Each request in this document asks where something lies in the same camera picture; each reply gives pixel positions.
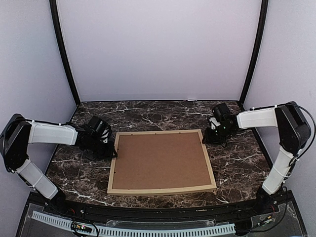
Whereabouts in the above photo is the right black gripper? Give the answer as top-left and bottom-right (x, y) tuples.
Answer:
(202, 124), (234, 145)

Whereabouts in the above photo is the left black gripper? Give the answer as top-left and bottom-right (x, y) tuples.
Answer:
(85, 136), (118, 159)

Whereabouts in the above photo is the brown backing board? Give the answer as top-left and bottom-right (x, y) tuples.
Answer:
(111, 132), (213, 190)

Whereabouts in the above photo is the light wooden picture frame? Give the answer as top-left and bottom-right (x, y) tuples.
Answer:
(106, 128), (218, 197)

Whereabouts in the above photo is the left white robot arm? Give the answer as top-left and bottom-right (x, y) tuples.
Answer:
(0, 114), (117, 215)

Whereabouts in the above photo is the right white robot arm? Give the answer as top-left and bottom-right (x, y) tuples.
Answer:
(202, 101), (316, 214)

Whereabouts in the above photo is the small circuit board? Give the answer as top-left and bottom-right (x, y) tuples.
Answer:
(71, 222), (92, 235)

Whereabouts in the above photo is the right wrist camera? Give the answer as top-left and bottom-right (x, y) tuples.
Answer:
(209, 103), (232, 129)

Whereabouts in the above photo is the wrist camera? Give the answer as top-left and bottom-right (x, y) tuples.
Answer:
(209, 103), (232, 129)
(87, 116), (112, 143)

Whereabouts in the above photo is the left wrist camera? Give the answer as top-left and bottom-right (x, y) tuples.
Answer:
(87, 116), (112, 143)

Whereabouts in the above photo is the black front rail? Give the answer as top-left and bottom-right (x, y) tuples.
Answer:
(24, 191), (294, 223)

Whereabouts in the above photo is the white slotted cable duct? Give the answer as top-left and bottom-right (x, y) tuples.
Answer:
(31, 211), (236, 237)

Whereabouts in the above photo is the right black corner post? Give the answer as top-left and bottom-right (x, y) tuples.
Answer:
(238, 0), (269, 108)

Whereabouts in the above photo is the black corner post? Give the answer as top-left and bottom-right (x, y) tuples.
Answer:
(238, 0), (269, 108)
(49, 0), (81, 107)

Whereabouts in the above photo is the left black corner post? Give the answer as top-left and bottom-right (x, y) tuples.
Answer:
(49, 0), (81, 107)

